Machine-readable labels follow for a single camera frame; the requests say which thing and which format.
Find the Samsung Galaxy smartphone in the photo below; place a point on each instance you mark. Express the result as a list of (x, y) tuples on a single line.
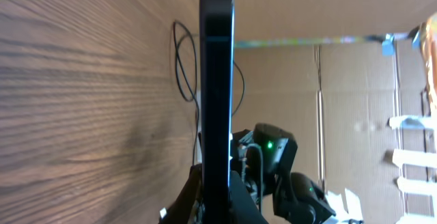
[(216, 26)]

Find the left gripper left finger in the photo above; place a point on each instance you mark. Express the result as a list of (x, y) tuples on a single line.
[(180, 210)]

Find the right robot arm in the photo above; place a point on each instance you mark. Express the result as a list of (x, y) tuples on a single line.
[(263, 158)]

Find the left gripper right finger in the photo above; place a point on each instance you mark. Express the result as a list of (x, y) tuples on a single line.
[(242, 208)]

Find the cardboard wall panel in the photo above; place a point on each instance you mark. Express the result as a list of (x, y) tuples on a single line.
[(304, 73)]

